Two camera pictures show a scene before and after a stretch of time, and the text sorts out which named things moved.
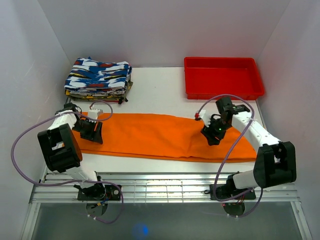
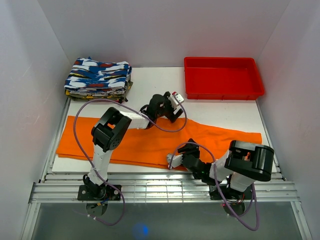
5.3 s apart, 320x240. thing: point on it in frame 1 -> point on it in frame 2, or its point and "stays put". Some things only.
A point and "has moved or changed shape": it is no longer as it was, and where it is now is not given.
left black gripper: (93, 136) -> (171, 116)
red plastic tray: (205, 77) stays put
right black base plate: (225, 190) stays put
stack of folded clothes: (105, 87) stays put
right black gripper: (208, 132) -> (190, 149)
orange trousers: (166, 137) has moved or changed shape
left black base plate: (100, 192) stays put
